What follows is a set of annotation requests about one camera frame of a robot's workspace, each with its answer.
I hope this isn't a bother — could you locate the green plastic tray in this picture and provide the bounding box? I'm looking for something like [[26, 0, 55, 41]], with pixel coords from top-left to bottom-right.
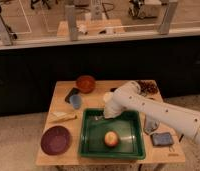
[[78, 108, 146, 160]]

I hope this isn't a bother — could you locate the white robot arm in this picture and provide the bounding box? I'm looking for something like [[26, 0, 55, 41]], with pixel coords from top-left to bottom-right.
[[104, 81, 200, 144]]

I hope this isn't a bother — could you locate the blue grey sponge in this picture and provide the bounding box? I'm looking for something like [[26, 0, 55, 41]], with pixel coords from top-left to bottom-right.
[[150, 132, 174, 147]]

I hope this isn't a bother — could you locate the wooden table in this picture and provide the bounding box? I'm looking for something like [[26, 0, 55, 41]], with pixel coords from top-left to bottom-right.
[[36, 80, 185, 166]]

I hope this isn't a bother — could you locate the white round cup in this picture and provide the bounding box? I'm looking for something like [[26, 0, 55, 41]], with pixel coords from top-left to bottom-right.
[[103, 92, 113, 103]]

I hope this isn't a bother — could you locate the blue plastic cup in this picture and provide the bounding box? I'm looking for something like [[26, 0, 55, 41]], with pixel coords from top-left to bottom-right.
[[69, 94, 82, 109]]

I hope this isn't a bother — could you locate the orange brown bowl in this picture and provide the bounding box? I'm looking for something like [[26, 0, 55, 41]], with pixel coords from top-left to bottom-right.
[[76, 75, 95, 93]]

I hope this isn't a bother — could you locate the red yellow apple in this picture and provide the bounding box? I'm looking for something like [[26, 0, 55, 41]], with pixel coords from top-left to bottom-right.
[[104, 131, 119, 147]]

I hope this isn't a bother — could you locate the black flat rectangular object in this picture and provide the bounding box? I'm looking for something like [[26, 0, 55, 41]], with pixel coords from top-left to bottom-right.
[[65, 87, 79, 103]]

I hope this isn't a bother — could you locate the silver metal fork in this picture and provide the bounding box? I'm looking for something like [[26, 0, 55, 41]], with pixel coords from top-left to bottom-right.
[[94, 116, 104, 121]]

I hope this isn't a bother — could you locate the purple bowl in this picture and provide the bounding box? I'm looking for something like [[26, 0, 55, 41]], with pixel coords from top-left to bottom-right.
[[41, 125, 71, 155]]

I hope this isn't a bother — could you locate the yellow wooden wedge block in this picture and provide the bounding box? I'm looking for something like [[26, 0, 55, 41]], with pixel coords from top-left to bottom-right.
[[51, 112, 77, 123]]

